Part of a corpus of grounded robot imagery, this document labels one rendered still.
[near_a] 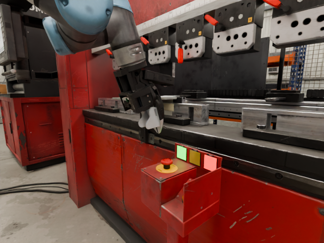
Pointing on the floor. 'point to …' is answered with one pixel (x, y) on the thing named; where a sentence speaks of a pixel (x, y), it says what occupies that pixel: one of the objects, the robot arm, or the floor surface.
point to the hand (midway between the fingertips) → (159, 128)
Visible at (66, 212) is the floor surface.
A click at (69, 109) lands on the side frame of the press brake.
